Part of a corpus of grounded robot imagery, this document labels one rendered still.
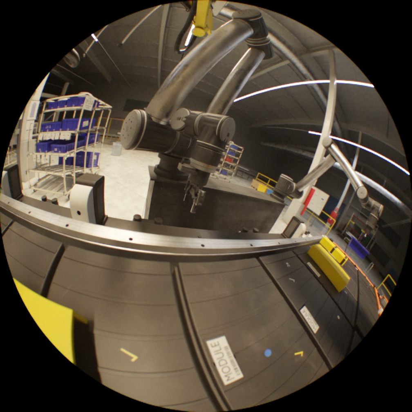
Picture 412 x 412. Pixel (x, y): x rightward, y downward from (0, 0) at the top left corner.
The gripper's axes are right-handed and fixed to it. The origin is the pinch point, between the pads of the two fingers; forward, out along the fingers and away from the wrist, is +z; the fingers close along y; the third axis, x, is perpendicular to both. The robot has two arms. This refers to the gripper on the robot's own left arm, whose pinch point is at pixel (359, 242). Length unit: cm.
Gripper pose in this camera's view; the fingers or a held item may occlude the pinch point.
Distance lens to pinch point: 143.9
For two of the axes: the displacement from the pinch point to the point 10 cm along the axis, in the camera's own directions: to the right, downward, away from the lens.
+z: -3.3, 8.6, 3.9
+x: 3.6, 5.0, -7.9
